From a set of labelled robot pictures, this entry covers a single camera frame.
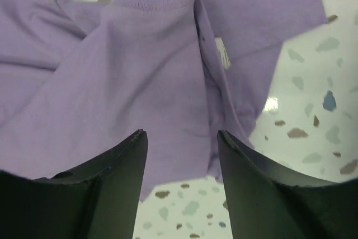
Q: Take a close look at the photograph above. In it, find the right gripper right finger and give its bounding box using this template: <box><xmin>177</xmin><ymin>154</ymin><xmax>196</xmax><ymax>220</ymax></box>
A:
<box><xmin>218</xmin><ymin>131</ymin><xmax>357</xmax><ymax>239</ymax></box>

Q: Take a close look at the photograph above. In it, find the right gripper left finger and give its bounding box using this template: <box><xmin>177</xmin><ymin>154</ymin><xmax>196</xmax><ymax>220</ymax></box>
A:
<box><xmin>1</xmin><ymin>130</ymin><xmax>148</xmax><ymax>239</ymax></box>

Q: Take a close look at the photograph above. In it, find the purple t shirt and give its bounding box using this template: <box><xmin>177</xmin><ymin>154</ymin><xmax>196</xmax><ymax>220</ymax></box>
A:
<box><xmin>1</xmin><ymin>0</ymin><xmax>327</xmax><ymax>199</ymax></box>

